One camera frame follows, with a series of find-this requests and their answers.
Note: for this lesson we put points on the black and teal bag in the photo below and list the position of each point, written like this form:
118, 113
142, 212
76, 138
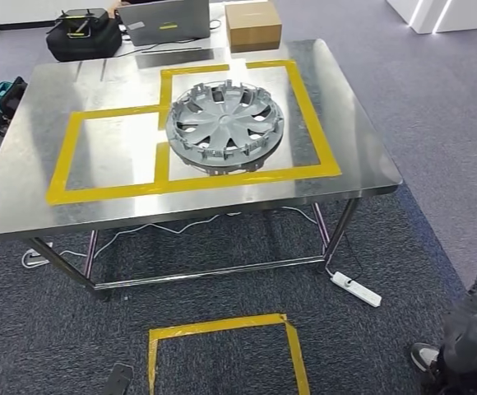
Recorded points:
10, 101

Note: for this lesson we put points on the brown cardboard box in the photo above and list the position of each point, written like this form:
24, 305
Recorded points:
253, 24

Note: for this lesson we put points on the grey laptop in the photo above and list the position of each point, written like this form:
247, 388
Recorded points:
180, 16

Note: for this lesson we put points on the grey plastic wheel hubcap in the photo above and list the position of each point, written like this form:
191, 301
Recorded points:
222, 122

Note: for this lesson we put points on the black device yellow stripe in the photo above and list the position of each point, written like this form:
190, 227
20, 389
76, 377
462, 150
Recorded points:
86, 16

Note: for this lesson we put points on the steel workbench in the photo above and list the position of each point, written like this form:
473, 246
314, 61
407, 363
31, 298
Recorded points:
366, 152

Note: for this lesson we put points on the yellow tape double rectangle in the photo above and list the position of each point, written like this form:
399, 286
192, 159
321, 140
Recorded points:
111, 191

